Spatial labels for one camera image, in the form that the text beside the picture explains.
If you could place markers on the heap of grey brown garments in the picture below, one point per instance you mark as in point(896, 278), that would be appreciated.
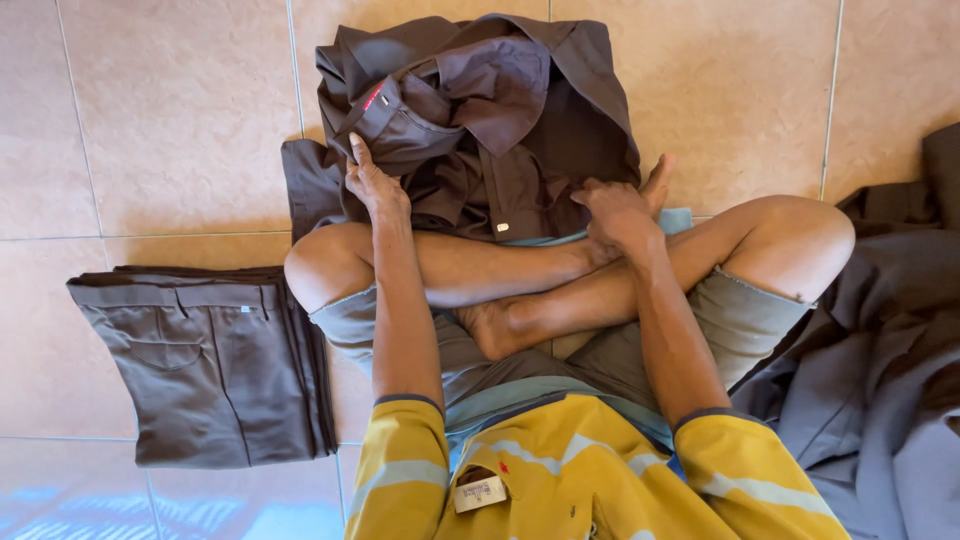
point(877, 352)

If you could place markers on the person's left leg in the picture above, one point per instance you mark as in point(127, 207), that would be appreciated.
point(487, 266)

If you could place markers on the stack of folded brown trousers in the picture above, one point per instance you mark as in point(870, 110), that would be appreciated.
point(210, 360)

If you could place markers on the grey shorts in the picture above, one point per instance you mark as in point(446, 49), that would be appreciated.
point(750, 315)

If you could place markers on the person's left fingers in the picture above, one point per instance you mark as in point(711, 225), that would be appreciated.
point(360, 151)

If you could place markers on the person's right leg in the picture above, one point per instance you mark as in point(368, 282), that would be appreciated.
point(780, 240)

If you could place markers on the person's leg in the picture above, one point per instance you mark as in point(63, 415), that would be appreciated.
point(487, 266)
point(780, 240)

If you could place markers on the person's left hand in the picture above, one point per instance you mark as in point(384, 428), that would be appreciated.
point(381, 193)

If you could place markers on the person's right fingers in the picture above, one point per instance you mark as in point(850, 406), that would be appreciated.
point(596, 196)

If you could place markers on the yellow striped shirt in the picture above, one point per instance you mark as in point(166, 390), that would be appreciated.
point(570, 480)

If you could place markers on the light blue cloth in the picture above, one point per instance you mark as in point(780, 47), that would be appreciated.
point(676, 221)

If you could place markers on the small paper pack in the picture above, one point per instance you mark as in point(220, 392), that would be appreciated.
point(480, 495)

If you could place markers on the person's right hand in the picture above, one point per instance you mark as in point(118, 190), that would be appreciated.
point(621, 217)

